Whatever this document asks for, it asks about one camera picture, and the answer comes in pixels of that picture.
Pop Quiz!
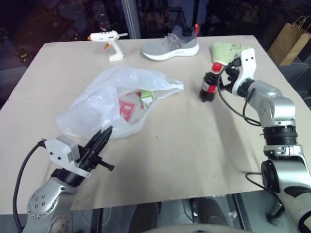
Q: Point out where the cola bottle with red cap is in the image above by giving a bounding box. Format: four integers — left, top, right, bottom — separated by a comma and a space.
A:
198, 62, 223, 103

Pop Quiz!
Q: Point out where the white hot glue gun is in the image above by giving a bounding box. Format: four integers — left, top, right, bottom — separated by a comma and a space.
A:
87, 31, 128, 62

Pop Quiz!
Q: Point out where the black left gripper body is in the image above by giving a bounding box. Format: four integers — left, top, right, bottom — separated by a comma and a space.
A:
74, 145, 115, 174

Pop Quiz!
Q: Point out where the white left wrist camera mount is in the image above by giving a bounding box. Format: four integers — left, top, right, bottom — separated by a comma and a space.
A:
45, 135, 92, 178

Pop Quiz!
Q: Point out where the red and white packet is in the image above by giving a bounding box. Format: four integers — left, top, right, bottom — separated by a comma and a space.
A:
118, 93, 147, 125

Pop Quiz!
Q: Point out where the clear plastic bag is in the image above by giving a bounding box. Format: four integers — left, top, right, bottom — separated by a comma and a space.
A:
55, 65, 185, 140

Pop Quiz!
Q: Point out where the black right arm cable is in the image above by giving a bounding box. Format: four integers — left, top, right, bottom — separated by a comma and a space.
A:
217, 57, 263, 127
244, 171, 269, 194

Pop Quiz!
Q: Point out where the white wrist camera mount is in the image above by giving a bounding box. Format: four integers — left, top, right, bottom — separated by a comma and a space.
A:
230, 48, 257, 94
45, 135, 92, 178

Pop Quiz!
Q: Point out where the brown paper bag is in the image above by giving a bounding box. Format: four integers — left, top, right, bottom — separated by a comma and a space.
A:
267, 15, 311, 67

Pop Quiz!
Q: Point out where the light green cloth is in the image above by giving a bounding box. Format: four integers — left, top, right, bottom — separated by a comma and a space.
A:
209, 42, 249, 65

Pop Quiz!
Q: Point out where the green and white carton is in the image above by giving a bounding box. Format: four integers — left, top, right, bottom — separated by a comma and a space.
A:
139, 89, 156, 109

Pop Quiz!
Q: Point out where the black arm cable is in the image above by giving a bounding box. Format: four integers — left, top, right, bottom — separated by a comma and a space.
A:
12, 138, 47, 233
244, 171, 269, 194
217, 57, 263, 127

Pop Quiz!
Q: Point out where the grey metal window post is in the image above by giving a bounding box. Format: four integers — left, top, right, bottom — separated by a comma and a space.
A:
121, 0, 142, 40

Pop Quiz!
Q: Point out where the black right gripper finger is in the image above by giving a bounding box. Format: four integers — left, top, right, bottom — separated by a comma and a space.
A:
217, 79, 230, 92
218, 63, 234, 75

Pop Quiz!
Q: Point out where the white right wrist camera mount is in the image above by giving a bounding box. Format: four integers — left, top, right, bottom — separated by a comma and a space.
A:
230, 48, 257, 94

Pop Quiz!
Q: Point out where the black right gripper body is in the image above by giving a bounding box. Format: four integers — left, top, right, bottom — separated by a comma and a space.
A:
221, 64, 241, 92

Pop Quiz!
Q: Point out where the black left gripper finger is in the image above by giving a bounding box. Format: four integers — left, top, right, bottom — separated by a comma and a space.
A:
83, 130, 105, 156
88, 125, 114, 160

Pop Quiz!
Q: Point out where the grey knit sneaker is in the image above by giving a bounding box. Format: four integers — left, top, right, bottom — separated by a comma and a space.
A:
140, 24, 201, 62

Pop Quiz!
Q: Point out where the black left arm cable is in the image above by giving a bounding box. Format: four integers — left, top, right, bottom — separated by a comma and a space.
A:
12, 138, 47, 233

